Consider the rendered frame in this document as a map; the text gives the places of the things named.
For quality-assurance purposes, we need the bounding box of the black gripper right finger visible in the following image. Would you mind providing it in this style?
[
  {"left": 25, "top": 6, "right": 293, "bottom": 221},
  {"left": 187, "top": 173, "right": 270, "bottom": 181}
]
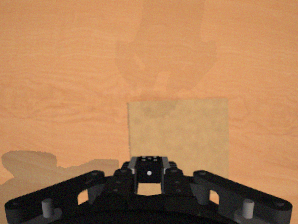
[{"left": 160, "top": 156, "right": 293, "bottom": 224}]

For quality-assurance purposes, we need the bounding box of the tan square mat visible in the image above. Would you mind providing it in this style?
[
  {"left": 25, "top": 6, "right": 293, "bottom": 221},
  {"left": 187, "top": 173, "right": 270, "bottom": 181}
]
[{"left": 129, "top": 98, "right": 229, "bottom": 179}]

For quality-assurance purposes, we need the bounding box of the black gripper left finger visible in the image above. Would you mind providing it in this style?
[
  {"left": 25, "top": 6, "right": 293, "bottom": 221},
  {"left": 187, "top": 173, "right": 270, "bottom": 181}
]
[{"left": 4, "top": 156, "right": 139, "bottom": 224}]

